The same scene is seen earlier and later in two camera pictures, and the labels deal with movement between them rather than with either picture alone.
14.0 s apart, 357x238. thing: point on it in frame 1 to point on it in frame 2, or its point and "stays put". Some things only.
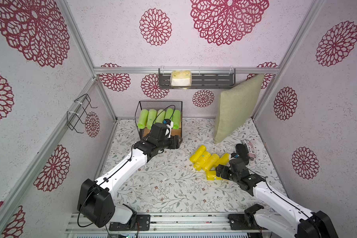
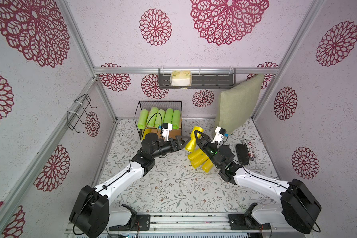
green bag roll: (143, 118) stays put
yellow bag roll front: (211, 176) to (147, 131)
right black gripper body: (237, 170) to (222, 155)
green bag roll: (176, 119) stays put
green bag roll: (151, 116) stays put
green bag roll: (169, 112) stays put
